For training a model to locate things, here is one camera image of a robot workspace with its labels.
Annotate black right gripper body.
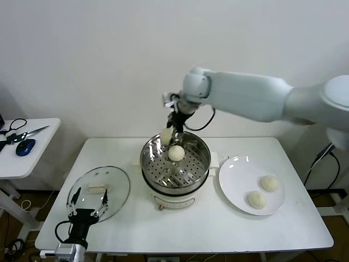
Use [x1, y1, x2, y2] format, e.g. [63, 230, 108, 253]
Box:
[166, 109, 196, 134]

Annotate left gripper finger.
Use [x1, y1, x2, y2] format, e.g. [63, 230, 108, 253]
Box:
[91, 189, 109, 218]
[67, 187, 82, 217]

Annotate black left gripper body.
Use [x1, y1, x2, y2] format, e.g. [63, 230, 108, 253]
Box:
[68, 208, 100, 246]

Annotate round glass pot lid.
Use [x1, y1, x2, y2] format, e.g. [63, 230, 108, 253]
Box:
[67, 165, 131, 224]

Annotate white steamed baozi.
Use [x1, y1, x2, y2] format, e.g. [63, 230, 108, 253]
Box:
[167, 145, 185, 162]
[246, 190, 267, 210]
[160, 127, 175, 145]
[258, 175, 281, 193]

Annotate stainless steel steamer basket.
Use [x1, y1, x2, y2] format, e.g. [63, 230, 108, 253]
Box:
[132, 130, 219, 189]

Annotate white side table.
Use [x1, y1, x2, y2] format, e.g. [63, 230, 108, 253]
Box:
[0, 118, 61, 241]

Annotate white electric cooking pot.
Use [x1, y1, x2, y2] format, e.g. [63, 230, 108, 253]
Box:
[133, 160, 216, 212]

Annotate large white plate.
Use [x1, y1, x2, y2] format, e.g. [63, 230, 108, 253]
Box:
[218, 155, 286, 216]

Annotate blue computer mouse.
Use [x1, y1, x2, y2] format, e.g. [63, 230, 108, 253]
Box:
[15, 139, 37, 157]

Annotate silver scissors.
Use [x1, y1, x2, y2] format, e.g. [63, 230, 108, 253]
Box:
[20, 125, 51, 139]

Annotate white power strip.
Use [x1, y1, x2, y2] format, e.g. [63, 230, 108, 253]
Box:
[147, 256, 181, 262]

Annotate small green circuit board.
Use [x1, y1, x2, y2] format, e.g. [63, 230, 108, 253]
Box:
[7, 132, 27, 145]

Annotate black power adapter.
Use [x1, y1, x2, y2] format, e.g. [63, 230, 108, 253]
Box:
[315, 142, 338, 162]

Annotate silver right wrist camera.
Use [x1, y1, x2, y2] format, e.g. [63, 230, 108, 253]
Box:
[163, 92, 178, 109]

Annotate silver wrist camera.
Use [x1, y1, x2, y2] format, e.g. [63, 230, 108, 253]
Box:
[39, 242, 76, 259]
[163, 92, 178, 109]

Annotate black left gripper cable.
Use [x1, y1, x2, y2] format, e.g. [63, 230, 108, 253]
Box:
[55, 220, 73, 244]

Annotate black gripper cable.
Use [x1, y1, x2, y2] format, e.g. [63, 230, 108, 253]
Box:
[184, 105, 216, 132]
[55, 220, 73, 244]

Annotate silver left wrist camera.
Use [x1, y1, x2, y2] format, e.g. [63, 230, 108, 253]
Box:
[39, 242, 76, 259]

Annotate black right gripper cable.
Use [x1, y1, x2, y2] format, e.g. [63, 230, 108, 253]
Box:
[184, 105, 216, 132]

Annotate white coiled floor cable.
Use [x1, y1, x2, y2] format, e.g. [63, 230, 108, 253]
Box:
[21, 190, 55, 213]

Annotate black floor cables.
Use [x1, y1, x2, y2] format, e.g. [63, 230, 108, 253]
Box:
[0, 239, 27, 259]

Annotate black looped strap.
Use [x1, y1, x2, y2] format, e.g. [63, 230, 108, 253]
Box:
[0, 118, 27, 137]

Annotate black power cable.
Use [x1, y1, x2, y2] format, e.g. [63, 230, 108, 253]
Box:
[303, 149, 342, 192]

